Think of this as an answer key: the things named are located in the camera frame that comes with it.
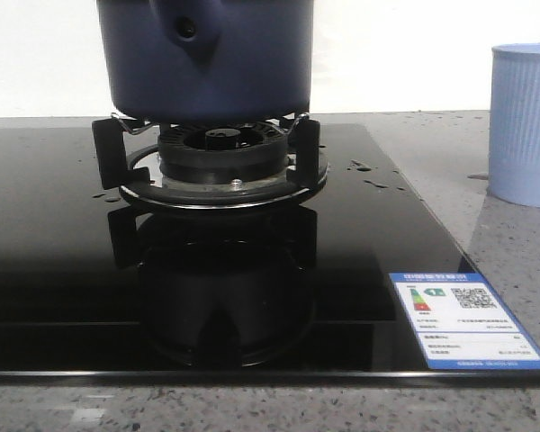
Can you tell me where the black glass gas cooktop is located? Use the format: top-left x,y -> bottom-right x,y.
0,124 -> 540,387

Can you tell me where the black metal pot support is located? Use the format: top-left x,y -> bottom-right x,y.
92,112 -> 329,211

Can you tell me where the black round gas burner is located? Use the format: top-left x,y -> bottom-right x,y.
157,121 -> 288,185

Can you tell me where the blue energy label sticker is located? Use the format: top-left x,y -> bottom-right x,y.
390,273 -> 540,371

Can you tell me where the light blue ribbed cup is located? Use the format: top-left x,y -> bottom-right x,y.
488,43 -> 540,208

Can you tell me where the dark blue saucepan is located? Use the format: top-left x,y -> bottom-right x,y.
96,0 -> 314,124

